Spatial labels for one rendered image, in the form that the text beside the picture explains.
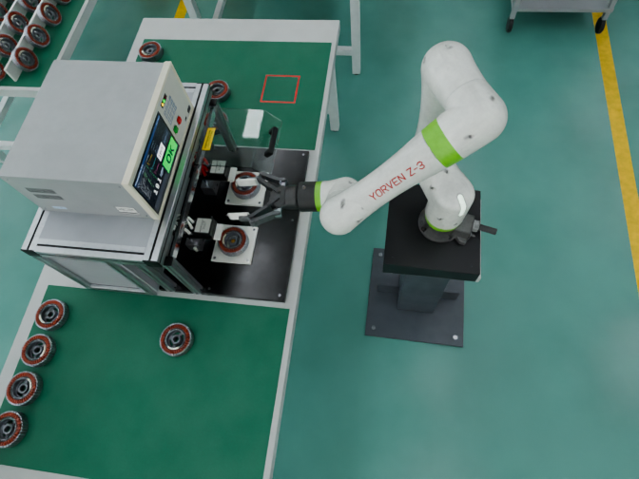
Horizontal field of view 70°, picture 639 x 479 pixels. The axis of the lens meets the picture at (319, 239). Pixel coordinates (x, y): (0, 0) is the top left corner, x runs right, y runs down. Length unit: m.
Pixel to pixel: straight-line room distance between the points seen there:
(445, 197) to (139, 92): 0.96
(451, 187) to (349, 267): 1.14
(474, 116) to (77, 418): 1.53
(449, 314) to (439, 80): 1.47
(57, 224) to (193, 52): 1.17
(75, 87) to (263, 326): 0.96
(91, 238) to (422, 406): 1.60
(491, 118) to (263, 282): 0.96
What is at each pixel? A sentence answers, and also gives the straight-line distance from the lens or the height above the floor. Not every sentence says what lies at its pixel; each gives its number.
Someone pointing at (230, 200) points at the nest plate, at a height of 0.78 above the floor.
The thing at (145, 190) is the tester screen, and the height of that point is 1.23.
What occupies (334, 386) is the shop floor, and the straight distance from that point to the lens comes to 2.31.
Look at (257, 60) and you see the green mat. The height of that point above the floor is 0.75.
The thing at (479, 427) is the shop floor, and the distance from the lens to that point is 2.35.
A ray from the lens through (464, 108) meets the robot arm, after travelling 1.10.
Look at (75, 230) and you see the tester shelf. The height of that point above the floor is 1.11.
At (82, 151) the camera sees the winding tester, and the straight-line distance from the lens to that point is 1.44.
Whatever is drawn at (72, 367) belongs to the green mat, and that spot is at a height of 0.75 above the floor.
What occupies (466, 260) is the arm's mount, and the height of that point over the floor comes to 0.82.
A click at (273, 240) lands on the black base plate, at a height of 0.77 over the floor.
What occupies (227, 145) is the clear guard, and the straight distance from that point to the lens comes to 1.60.
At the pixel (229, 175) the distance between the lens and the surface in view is 1.76.
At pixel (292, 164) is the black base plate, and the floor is 0.77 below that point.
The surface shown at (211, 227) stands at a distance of 1.62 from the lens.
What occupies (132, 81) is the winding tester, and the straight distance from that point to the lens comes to 1.54.
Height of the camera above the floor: 2.29
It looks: 65 degrees down
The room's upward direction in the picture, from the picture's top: 12 degrees counter-clockwise
